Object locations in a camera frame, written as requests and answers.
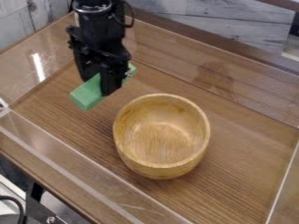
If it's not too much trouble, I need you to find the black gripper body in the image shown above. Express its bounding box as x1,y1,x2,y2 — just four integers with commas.
66,3,132,65

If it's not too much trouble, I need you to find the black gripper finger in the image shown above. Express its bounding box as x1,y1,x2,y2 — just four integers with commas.
74,48,100,82
99,62,130,96

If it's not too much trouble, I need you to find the green rectangular block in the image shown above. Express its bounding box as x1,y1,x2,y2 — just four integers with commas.
70,62,138,112

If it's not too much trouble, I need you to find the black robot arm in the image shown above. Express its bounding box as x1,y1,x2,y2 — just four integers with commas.
66,0,136,96

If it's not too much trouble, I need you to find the brown wooden bowl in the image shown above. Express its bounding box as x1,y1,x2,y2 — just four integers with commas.
112,94,211,179

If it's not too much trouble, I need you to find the black table leg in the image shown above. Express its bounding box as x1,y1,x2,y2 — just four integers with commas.
26,182,44,202

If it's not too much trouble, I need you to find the black cable bottom left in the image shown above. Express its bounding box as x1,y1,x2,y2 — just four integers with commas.
0,195,26,224

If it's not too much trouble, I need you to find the black metal base plate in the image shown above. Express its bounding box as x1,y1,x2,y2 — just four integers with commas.
23,200,67,224

